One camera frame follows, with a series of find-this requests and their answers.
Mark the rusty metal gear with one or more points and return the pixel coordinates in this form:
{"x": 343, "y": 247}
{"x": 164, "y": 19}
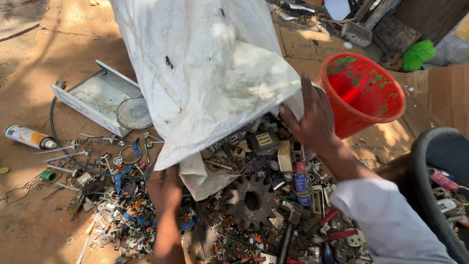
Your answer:
{"x": 241, "y": 214}

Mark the white woven sack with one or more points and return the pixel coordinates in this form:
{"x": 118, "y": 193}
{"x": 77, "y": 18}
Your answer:
{"x": 205, "y": 73}

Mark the pink plastic bottle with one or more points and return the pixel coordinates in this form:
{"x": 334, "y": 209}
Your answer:
{"x": 442, "y": 179}

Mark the grey electrical socket box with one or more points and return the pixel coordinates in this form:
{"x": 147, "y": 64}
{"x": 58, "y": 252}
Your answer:
{"x": 356, "y": 33}

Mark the person's left hand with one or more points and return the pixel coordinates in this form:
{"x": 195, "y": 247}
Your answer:
{"x": 165, "y": 190}

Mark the pile of small scrap parts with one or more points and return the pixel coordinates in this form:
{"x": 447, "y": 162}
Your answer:
{"x": 121, "y": 216}

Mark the folded brown cardboard box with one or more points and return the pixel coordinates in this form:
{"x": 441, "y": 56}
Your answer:
{"x": 443, "y": 99}

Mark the person's right fingers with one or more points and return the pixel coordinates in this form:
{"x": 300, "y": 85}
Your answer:
{"x": 290, "y": 114}

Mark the heap of wood and debris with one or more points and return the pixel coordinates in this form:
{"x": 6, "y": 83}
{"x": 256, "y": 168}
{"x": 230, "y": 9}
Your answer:
{"x": 395, "y": 25}

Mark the green plastic bag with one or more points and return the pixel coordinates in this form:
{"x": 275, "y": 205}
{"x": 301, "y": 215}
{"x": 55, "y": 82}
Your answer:
{"x": 417, "y": 55}

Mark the green plastic cap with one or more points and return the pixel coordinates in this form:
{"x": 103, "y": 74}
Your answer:
{"x": 47, "y": 175}

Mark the cream rectangular block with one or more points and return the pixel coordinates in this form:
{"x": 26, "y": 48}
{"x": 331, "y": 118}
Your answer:
{"x": 284, "y": 156}

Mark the blue metal can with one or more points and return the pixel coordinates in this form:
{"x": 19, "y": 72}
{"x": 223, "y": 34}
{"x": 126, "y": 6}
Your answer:
{"x": 302, "y": 185}

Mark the white orange spray can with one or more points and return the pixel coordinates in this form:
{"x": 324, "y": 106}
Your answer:
{"x": 27, "y": 136}

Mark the black rubber tub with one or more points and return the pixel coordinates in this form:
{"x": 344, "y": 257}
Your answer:
{"x": 421, "y": 183}

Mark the white metal tray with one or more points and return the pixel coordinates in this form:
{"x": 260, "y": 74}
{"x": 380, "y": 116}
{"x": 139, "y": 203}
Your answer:
{"x": 95, "y": 97}

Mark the large brown cardboard sheet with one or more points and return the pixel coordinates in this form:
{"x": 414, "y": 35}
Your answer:
{"x": 40, "y": 220}

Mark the person's left fingers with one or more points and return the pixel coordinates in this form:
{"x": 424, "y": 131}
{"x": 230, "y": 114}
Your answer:
{"x": 170, "y": 171}

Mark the printed brown cardboard piece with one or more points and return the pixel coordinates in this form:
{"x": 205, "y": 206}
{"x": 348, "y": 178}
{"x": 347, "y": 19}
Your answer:
{"x": 311, "y": 44}

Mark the white bottle cap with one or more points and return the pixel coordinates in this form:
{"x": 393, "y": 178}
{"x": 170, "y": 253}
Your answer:
{"x": 347, "y": 46}

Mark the person's right hand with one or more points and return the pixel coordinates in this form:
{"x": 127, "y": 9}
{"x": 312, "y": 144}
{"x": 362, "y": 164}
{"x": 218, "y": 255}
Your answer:
{"x": 315, "y": 121}

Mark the black box with gold stripes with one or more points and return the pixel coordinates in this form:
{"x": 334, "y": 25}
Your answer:
{"x": 264, "y": 141}

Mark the red plastic bucket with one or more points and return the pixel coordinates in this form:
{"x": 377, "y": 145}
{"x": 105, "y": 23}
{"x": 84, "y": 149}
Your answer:
{"x": 361, "y": 91}

